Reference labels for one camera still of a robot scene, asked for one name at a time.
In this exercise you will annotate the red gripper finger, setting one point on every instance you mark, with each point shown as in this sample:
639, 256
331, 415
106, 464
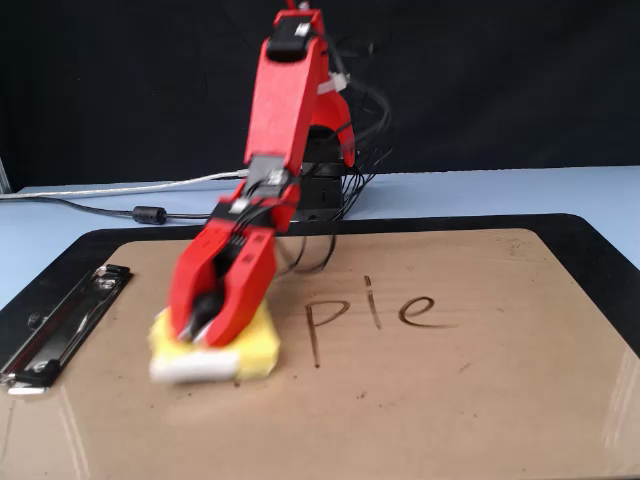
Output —
250, 280
192, 275

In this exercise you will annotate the yellow sponge with black knob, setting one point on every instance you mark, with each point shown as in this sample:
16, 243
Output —
255, 350

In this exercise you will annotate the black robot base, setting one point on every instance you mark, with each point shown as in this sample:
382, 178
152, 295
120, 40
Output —
325, 192

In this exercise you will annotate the red robot arm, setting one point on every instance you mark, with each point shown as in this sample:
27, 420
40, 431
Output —
285, 105

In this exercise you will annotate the silver metal clipboard clip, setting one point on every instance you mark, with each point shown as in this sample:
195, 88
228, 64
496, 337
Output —
65, 325

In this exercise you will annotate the brown clipboard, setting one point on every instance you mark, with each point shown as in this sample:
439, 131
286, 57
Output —
400, 400

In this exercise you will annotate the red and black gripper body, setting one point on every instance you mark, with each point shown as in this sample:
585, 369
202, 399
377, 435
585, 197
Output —
255, 215

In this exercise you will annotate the white zip tie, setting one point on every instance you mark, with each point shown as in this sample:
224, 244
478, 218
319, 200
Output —
335, 84

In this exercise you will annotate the black backdrop cloth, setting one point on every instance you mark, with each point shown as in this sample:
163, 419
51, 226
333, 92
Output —
100, 75

